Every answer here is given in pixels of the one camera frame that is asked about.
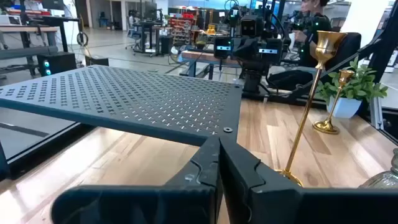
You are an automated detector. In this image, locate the black box with cyan lights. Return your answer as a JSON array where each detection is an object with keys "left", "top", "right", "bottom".
[{"left": 36, "top": 51, "right": 78, "bottom": 77}]

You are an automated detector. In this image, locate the black office chair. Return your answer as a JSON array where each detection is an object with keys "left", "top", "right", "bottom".
[{"left": 267, "top": 32, "right": 363, "bottom": 91}]

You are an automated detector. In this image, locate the short brass candlestick holder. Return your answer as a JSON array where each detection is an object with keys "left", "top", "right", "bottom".
[{"left": 312, "top": 68, "right": 355, "bottom": 135}]

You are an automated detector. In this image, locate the wooden desk with black legs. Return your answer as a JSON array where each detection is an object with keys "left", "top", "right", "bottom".
[{"left": 0, "top": 24, "right": 60, "bottom": 78}]

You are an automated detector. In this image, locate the silver aluminium extrusion bracket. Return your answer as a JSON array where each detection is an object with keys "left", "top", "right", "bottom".
[{"left": 369, "top": 95, "right": 385, "bottom": 131}]

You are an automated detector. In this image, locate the green plant in white pot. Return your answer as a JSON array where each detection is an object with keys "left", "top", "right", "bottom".
[{"left": 315, "top": 55, "right": 389, "bottom": 119}]

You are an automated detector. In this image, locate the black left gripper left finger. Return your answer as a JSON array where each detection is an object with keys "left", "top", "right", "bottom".
[{"left": 51, "top": 135, "right": 223, "bottom": 224}]

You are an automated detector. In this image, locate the red parts bin rack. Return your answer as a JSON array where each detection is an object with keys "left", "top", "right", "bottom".
[{"left": 167, "top": 12, "right": 197, "bottom": 47}]

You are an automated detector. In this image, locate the black perforated metal shelf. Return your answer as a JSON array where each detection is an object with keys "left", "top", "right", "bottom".
[{"left": 0, "top": 64, "right": 244, "bottom": 147}]

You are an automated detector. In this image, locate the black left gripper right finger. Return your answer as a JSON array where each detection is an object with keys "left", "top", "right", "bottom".
[{"left": 219, "top": 136, "right": 398, "bottom": 224}]

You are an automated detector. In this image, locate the tall brass candlestick holder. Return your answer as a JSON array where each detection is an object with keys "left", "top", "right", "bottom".
[{"left": 274, "top": 30, "right": 348, "bottom": 187}]

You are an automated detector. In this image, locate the clear ribbed glass candle holder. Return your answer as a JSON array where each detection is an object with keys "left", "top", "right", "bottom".
[{"left": 357, "top": 147, "right": 398, "bottom": 189}]

